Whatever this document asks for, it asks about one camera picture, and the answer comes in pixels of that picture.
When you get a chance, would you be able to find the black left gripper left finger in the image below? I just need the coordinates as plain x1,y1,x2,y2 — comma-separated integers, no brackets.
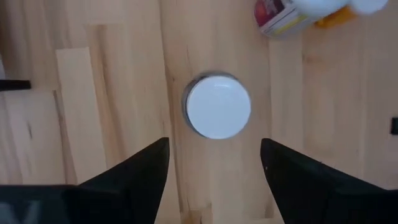
63,138,170,224

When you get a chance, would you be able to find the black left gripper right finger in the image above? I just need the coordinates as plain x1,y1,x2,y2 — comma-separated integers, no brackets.
260,138,398,224

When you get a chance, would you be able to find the white lid bottle peach label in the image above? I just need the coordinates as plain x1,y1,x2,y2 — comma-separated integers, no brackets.
183,72,252,140

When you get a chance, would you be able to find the white capped medicine bottle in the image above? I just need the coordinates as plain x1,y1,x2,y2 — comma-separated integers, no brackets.
253,0,354,40

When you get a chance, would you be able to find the orange pill vial white cap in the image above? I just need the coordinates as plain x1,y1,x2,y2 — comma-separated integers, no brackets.
313,0,390,29

